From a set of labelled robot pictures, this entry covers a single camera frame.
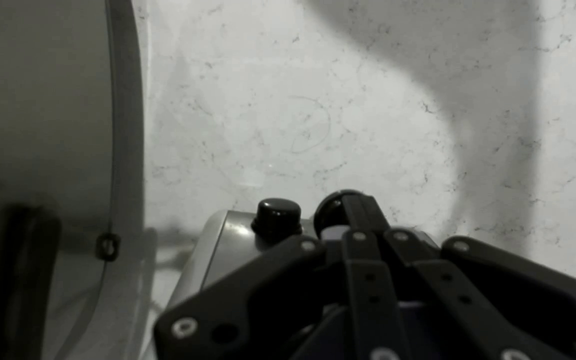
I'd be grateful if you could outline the white polka dot toaster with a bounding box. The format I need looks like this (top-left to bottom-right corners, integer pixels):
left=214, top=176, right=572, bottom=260
left=139, top=188, right=435, bottom=360

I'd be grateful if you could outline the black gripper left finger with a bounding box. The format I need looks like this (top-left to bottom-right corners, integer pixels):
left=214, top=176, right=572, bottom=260
left=341, top=193, right=407, bottom=360

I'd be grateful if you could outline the silver black rice cooker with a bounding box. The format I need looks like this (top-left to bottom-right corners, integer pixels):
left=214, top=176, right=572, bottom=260
left=0, top=0, right=144, bottom=360

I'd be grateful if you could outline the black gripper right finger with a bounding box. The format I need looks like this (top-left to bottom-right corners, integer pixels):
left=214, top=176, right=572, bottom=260
left=386, top=228, right=556, bottom=360

